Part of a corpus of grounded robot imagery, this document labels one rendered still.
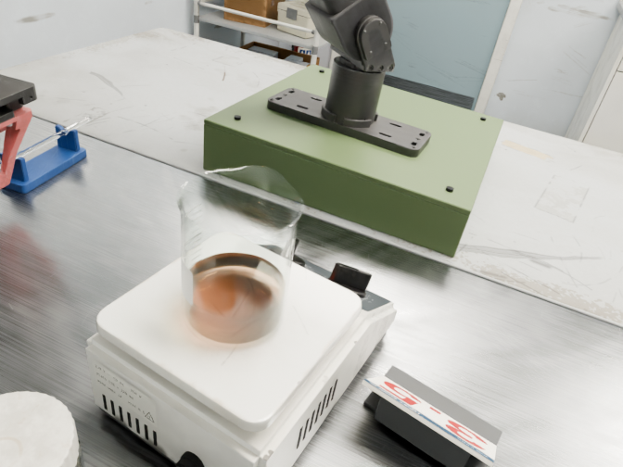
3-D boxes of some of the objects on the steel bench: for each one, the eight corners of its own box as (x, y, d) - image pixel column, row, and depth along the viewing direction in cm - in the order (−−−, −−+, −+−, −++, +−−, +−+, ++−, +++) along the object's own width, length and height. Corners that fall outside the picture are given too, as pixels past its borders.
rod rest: (63, 149, 61) (58, 120, 59) (88, 156, 60) (84, 128, 58) (-3, 186, 53) (-11, 155, 51) (25, 195, 52) (18, 163, 50)
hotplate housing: (267, 265, 48) (275, 193, 44) (392, 329, 44) (416, 255, 39) (62, 436, 32) (41, 350, 27) (227, 568, 27) (235, 489, 23)
